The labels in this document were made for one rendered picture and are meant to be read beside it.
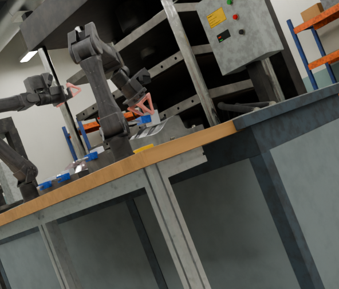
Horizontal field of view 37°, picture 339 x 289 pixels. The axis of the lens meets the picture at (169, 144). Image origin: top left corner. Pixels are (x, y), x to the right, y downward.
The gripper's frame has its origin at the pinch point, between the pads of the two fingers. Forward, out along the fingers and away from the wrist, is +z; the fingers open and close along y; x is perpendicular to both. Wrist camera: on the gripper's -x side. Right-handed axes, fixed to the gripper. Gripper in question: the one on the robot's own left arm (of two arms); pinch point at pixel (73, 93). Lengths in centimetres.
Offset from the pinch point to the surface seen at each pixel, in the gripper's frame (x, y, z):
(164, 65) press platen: -8, 3, 69
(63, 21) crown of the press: -62, 59, 59
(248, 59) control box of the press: 10, -45, 75
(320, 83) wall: -4, 215, 686
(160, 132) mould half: 31.6, -31.9, 10.7
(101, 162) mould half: 34.8, -15.5, -11.4
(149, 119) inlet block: 27, -46, -7
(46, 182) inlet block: 33.7, 11.7, -21.6
